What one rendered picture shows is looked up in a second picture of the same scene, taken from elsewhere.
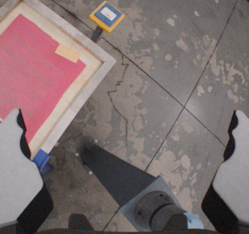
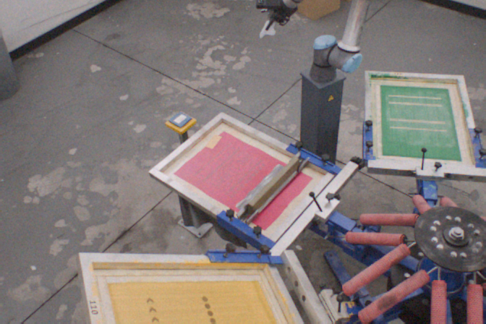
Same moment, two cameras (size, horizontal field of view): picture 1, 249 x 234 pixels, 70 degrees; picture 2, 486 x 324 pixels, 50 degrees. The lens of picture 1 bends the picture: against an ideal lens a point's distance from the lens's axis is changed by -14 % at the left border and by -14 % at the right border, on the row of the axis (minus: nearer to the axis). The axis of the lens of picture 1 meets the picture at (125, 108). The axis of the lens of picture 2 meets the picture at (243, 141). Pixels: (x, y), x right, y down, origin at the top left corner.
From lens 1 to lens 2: 233 cm
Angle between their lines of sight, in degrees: 27
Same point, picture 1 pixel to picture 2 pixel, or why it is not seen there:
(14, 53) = (210, 173)
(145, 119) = not seen: hidden behind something
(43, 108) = (255, 152)
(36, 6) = (171, 158)
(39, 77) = (231, 156)
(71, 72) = (229, 138)
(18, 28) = (188, 173)
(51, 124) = (267, 149)
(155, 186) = (306, 74)
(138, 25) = (146, 163)
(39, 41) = (202, 158)
